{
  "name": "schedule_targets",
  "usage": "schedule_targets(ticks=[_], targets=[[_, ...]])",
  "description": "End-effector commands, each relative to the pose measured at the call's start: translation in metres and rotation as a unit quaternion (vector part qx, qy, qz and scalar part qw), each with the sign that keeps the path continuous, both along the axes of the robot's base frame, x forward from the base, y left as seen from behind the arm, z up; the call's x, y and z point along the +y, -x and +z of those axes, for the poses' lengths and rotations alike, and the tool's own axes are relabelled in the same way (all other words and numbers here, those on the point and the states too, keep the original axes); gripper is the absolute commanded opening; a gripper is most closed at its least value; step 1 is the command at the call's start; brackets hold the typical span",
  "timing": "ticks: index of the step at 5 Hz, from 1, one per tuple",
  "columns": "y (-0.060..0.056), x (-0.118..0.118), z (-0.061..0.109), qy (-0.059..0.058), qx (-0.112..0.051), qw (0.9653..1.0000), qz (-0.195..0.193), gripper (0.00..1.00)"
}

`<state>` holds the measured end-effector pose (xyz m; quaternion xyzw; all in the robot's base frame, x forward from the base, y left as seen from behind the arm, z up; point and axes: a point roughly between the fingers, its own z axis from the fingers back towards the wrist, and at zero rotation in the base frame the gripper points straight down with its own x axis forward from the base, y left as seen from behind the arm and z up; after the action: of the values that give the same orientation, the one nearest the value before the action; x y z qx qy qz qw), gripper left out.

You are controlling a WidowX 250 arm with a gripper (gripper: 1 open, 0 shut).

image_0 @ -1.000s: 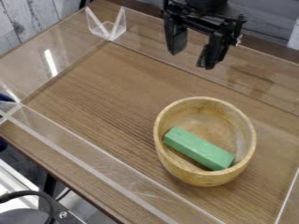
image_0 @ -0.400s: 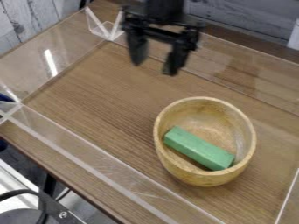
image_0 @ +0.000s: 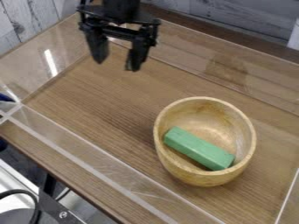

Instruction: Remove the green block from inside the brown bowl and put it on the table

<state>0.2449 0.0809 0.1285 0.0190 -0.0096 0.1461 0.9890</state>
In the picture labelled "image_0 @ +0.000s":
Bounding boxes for brown wooden bowl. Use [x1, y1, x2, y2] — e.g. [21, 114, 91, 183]
[153, 96, 257, 187]

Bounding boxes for green rectangular block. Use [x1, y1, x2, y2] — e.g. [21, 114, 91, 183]
[162, 127, 234, 171]

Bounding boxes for black table leg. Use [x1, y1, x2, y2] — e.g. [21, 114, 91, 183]
[42, 174, 57, 196]

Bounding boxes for black metal bracket with screw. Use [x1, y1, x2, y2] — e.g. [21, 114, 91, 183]
[38, 192, 86, 224]

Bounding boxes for clear acrylic tray walls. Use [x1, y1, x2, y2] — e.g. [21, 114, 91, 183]
[0, 12, 299, 224]

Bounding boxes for black cable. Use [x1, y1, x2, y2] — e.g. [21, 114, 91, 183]
[0, 188, 42, 224]

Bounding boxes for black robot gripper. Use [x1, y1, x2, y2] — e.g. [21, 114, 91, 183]
[77, 0, 161, 72]

